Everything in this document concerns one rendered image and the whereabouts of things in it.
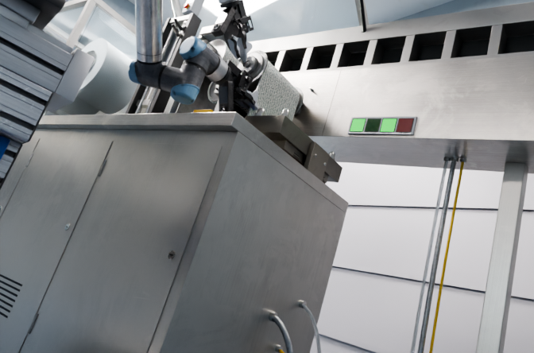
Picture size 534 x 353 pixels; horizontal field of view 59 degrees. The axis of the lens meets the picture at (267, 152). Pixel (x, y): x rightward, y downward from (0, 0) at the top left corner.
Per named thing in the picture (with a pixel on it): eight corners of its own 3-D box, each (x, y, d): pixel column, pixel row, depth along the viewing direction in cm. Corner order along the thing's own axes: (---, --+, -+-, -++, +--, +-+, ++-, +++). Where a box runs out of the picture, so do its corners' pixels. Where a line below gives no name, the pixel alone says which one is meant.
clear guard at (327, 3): (163, -42, 247) (164, -42, 248) (192, 52, 266) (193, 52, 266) (338, -102, 181) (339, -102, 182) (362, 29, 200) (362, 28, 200)
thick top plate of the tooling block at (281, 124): (240, 131, 154) (246, 115, 156) (302, 179, 183) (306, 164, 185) (279, 132, 144) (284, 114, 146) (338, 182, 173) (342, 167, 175)
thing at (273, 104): (243, 124, 162) (260, 78, 168) (280, 153, 179) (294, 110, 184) (245, 124, 161) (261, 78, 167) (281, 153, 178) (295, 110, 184)
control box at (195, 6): (178, 10, 220) (186, -7, 223) (188, 19, 225) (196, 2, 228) (187, 7, 215) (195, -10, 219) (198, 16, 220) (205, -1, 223)
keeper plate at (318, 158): (301, 172, 154) (310, 141, 158) (316, 184, 161) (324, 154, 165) (307, 172, 153) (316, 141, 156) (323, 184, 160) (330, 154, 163)
